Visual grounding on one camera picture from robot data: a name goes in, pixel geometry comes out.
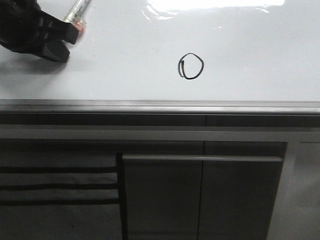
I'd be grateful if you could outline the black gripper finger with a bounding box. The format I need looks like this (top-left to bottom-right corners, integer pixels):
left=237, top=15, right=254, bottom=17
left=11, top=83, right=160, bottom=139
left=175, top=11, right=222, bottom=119
left=37, top=40, right=70, bottom=62
left=43, top=18, right=78, bottom=45

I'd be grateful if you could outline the taped whiteboard marker pen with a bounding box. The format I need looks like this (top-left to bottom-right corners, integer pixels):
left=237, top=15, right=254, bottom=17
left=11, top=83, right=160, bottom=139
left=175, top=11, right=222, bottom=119
left=63, top=0, right=91, bottom=35

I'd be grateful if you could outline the white glossy whiteboard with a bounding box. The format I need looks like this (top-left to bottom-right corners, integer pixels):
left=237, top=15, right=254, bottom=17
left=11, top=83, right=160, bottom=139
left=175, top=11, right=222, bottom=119
left=0, top=0, right=320, bottom=116

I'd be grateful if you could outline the grey drawer unit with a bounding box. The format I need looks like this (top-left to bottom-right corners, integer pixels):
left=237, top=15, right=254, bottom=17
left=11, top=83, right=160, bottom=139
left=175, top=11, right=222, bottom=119
left=0, top=139, right=128, bottom=240

